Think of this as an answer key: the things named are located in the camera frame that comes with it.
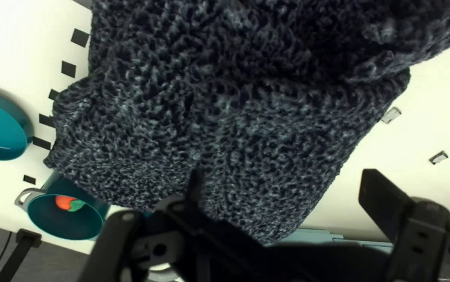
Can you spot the orange red toy carrot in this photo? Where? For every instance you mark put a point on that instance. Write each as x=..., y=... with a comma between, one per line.
x=65, y=202

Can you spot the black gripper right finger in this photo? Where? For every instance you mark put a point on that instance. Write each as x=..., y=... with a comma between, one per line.
x=384, y=206

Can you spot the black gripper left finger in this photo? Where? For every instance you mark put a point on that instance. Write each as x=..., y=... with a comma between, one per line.
x=195, y=190

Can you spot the dark blue knit blanket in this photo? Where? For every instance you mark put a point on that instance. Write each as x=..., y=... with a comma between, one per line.
x=225, y=115

